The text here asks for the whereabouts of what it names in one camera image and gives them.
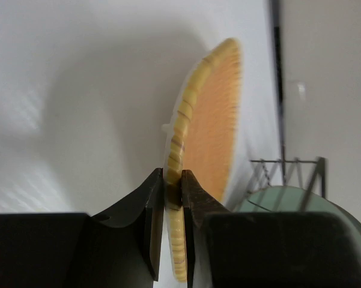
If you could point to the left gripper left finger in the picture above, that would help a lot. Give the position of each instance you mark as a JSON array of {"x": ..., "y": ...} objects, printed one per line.
[{"x": 118, "y": 247}]

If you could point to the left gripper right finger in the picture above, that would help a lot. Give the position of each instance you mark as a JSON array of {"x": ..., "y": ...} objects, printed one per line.
[{"x": 264, "y": 249}]

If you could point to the light green flower plate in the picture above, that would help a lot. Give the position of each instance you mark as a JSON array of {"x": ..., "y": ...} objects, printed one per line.
[{"x": 287, "y": 199}]

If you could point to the orange woven plate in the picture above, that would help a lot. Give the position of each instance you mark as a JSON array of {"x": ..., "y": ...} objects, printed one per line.
[{"x": 201, "y": 137}]

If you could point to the wire dish rack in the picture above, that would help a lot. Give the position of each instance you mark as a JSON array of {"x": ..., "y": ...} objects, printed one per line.
[{"x": 265, "y": 170}]

